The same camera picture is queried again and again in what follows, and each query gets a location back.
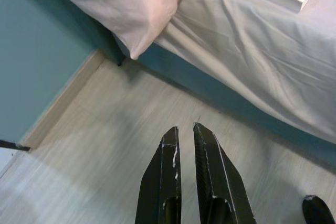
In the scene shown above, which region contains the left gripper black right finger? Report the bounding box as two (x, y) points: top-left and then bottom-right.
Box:
(193, 122), (257, 224)

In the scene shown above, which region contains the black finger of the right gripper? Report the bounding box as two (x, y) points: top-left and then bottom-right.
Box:
(301, 195), (336, 224)

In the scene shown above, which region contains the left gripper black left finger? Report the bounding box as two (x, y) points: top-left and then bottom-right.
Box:
(134, 126), (183, 224)

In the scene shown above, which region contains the pink pillow with coloured spots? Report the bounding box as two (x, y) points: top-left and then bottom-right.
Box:
(33, 0), (201, 60)

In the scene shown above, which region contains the pale wooden skirting board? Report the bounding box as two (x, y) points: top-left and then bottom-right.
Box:
(19, 50), (106, 152)

